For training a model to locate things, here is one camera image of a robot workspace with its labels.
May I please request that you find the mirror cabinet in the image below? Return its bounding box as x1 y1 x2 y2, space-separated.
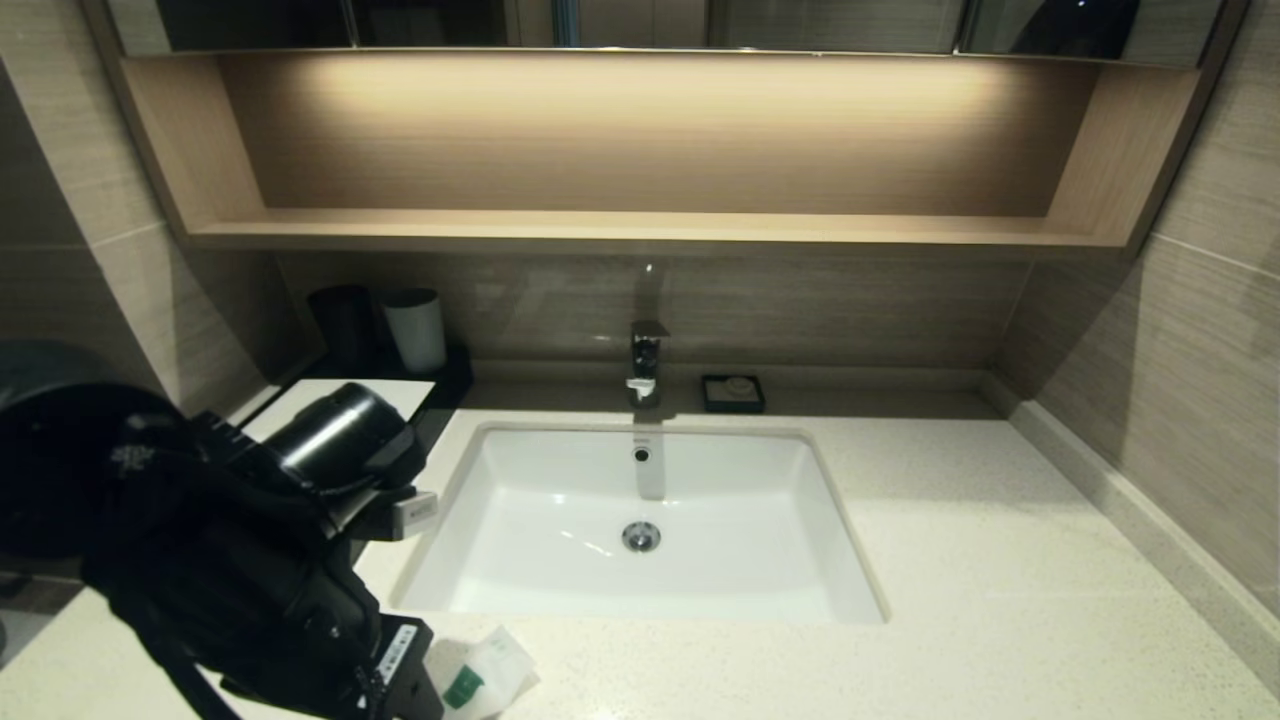
105 0 1246 69

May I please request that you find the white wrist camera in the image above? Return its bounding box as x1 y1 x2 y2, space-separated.
390 490 441 538

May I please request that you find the black cup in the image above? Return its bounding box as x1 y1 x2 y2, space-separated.
308 285 384 369

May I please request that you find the chrome faucet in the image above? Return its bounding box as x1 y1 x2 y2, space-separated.
626 263 673 408

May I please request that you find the grey cup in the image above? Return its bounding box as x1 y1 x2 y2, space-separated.
382 288 448 375

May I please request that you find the wooden wall niche shelf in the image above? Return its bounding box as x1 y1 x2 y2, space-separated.
85 45 1206 256

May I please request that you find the small square frosted packet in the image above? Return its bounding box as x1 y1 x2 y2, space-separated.
425 625 541 720

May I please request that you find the black soap dish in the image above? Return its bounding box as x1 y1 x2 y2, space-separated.
700 374 767 415

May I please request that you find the white sink basin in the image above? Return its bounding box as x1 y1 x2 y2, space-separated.
392 422 889 626

